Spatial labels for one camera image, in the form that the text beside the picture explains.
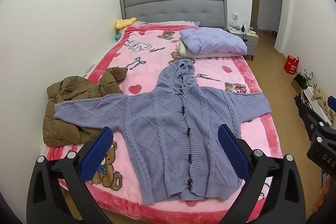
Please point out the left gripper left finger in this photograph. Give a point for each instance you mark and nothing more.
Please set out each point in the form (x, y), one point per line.
(45, 200)

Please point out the grey white nightstand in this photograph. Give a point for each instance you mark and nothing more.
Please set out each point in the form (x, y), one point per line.
(251, 40)

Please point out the yellow plush toy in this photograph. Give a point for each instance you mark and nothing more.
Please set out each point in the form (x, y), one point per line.
(123, 23)

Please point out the clutter pile by wall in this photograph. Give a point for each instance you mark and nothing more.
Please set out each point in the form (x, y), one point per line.
(313, 95)

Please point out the red shopping bag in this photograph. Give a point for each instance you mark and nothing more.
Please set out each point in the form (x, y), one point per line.
(291, 64)

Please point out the lavender folded quilt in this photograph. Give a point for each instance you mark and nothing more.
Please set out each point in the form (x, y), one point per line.
(205, 40)

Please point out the lavender knit hooded cardigan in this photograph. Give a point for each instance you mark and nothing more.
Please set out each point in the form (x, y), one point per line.
(171, 133)

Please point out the person's right hand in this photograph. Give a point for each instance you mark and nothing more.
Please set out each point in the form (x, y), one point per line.
(326, 196)

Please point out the grey upholstered headboard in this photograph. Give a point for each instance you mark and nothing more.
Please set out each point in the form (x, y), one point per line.
(209, 13)

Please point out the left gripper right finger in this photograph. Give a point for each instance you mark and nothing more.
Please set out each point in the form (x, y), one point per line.
(284, 202)

